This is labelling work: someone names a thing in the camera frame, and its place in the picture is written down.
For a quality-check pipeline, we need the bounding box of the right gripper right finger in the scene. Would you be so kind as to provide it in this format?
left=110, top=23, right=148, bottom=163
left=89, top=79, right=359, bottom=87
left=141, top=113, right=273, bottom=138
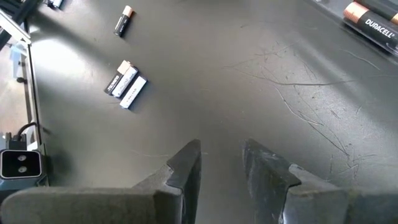
left=242, top=138, right=398, bottom=224

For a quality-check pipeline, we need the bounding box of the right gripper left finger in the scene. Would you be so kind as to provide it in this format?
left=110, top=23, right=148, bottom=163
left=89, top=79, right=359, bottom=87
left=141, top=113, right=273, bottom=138
left=0, top=139, right=202, bottom=224

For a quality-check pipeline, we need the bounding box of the black battery with copper end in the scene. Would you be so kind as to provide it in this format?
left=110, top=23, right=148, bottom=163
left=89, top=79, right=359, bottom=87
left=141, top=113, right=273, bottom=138
left=104, top=60, right=131, bottom=96
left=354, top=0, right=398, bottom=26
left=113, top=5, right=134, bottom=38
left=343, top=1, right=398, bottom=53

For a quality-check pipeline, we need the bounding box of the silver metal bracket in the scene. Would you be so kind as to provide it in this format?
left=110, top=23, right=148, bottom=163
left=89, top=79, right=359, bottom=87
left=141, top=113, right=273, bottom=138
left=0, top=9, right=32, bottom=46

